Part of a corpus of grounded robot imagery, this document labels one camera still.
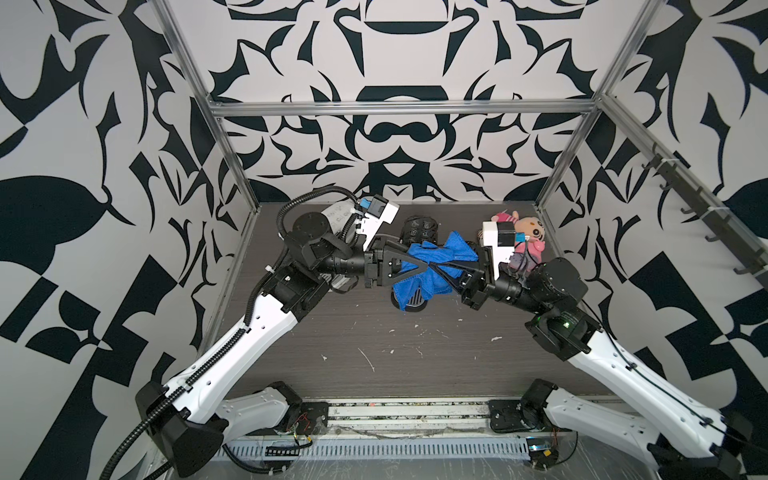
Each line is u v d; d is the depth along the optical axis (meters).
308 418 0.73
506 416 0.74
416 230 0.83
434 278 0.52
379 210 0.48
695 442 0.39
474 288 0.49
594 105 0.91
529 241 0.98
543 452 0.71
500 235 0.45
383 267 0.49
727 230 0.55
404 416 0.76
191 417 0.38
